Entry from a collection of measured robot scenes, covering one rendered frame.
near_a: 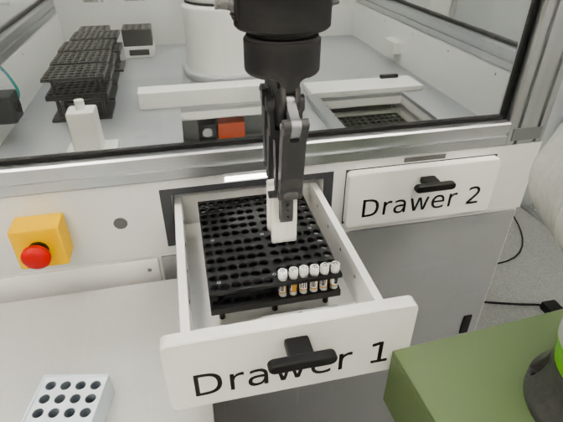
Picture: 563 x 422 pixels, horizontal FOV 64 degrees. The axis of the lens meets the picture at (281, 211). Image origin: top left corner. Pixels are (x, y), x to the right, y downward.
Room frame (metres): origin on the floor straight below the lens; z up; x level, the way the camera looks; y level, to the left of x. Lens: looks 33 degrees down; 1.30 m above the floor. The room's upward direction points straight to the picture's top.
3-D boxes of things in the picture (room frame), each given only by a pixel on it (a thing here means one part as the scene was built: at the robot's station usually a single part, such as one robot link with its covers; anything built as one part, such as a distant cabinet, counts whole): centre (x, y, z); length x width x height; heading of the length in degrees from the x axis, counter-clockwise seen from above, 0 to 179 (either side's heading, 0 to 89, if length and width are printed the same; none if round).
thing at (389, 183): (0.71, -0.26, 0.87); 0.29 x 0.02 x 0.11; 102
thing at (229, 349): (0.35, -0.01, 0.87); 0.29 x 0.02 x 0.11; 102
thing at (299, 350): (0.32, -0.02, 0.91); 0.07 x 0.04 x 0.01; 102
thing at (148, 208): (1.13, 0.12, 0.87); 1.02 x 0.95 x 0.14; 102
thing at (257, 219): (0.54, 0.03, 0.87); 0.22 x 0.18 x 0.06; 12
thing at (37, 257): (0.52, 0.36, 0.88); 0.04 x 0.03 x 0.04; 102
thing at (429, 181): (0.69, -0.26, 0.91); 0.07 x 0.04 x 0.01; 102
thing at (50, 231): (0.56, 0.37, 0.88); 0.07 x 0.05 x 0.07; 102
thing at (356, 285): (0.55, 0.03, 0.86); 0.40 x 0.26 x 0.06; 12
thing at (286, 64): (0.45, 0.00, 1.16); 0.08 x 0.07 x 0.09; 12
